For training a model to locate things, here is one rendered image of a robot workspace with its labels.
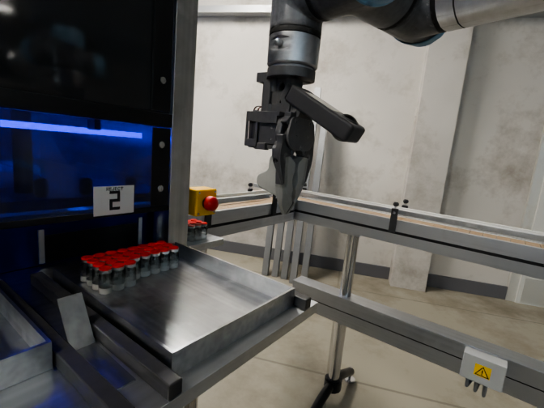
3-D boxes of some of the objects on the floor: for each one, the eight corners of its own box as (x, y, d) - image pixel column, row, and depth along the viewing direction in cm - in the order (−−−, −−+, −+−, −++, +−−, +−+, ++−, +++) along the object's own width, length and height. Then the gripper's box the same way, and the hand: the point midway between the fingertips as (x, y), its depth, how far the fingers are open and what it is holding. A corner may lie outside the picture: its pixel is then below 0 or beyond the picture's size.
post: (144, 520, 100) (169, -355, 64) (161, 504, 105) (193, -319, 68) (156, 537, 96) (191, -385, 60) (174, 520, 101) (215, -343, 65)
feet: (293, 434, 135) (297, 404, 133) (344, 373, 175) (347, 350, 173) (310, 445, 130) (314, 414, 128) (359, 380, 170) (362, 356, 168)
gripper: (281, 79, 55) (269, 204, 58) (245, 65, 47) (235, 209, 51) (327, 77, 50) (312, 213, 53) (295, 61, 42) (279, 220, 46)
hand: (289, 206), depth 50 cm, fingers closed
